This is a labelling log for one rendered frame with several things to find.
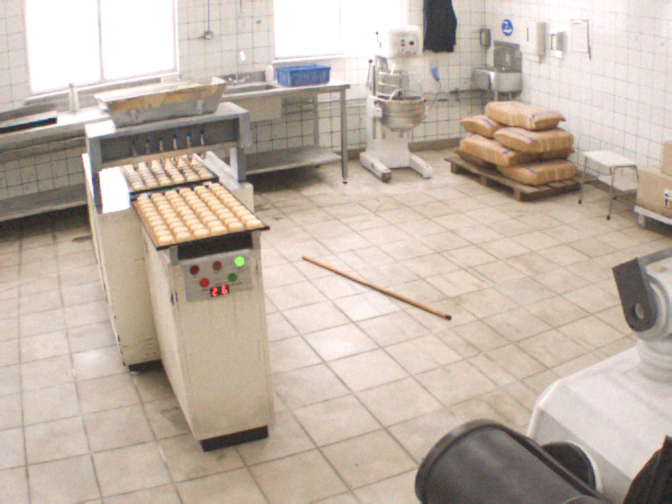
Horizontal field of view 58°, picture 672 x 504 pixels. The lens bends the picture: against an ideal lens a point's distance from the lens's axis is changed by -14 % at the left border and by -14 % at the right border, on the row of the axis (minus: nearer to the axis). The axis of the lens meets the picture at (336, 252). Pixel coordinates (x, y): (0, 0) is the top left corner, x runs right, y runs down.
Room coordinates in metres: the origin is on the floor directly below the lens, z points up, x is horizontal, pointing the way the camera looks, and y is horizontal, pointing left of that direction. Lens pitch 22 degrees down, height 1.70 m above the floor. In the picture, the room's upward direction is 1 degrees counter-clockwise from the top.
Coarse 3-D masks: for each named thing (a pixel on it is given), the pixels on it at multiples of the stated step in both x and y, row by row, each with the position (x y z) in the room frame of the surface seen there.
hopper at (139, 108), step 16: (192, 80) 3.10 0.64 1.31; (208, 80) 3.13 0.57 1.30; (112, 96) 2.94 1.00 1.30; (128, 96) 2.96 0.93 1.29; (144, 96) 2.74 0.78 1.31; (160, 96) 2.77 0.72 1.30; (176, 96) 2.80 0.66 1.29; (192, 96) 2.84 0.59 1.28; (208, 96) 2.87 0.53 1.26; (112, 112) 2.70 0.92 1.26; (128, 112) 2.74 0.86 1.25; (144, 112) 2.77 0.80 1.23; (160, 112) 2.80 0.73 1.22; (176, 112) 2.84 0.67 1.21; (192, 112) 2.87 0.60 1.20; (208, 112) 2.91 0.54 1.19
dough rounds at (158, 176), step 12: (180, 156) 3.28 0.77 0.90; (120, 168) 3.12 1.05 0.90; (132, 168) 3.03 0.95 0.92; (144, 168) 3.01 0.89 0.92; (156, 168) 3.00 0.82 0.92; (168, 168) 2.98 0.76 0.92; (180, 168) 2.97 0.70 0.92; (192, 168) 3.03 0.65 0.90; (204, 168) 2.94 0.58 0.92; (132, 180) 2.81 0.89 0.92; (144, 180) 2.82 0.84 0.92; (156, 180) 2.86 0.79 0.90; (168, 180) 2.77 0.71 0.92; (180, 180) 2.77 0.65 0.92; (192, 180) 2.79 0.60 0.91
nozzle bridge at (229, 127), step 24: (168, 120) 2.82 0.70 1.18; (192, 120) 2.79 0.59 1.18; (216, 120) 2.84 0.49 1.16; (240, 120) 2.88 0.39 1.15; (96, 144) 2.62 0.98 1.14; (120, 144) 2.75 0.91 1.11; (144, 144) 2.79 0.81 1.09; (168, 144) 2.83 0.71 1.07; (192, 144) 2.88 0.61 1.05; (216, 144) 2.87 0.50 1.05; (240, 144) 2.88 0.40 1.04; (96, 168) 2.62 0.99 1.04; (240, 168) 2.98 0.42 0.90; (96, 192) 2.71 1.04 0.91
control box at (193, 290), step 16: (208, 256) 2.11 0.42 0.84; (224, 256) 2.11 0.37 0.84; (240, 256) 2.12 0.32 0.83; (208, 272) 2.08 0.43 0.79; (224, 272) 2.10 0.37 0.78; (240, 272) 2.12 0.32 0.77; (192, 288) 2.05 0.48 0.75; (208, 288) 2.08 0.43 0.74; (224, 288) 2.10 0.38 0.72; (240, 288) 2.12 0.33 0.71
